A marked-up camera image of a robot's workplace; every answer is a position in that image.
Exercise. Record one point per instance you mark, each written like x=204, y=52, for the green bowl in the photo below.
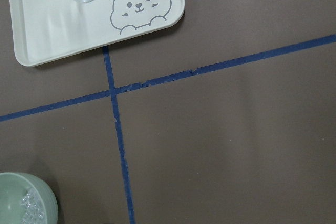
x=14, y=186

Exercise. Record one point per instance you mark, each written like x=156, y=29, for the ice cubes in green bowl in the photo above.
x=33, y=208

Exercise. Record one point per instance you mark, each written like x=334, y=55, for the white bear tray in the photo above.
x=48, y=30

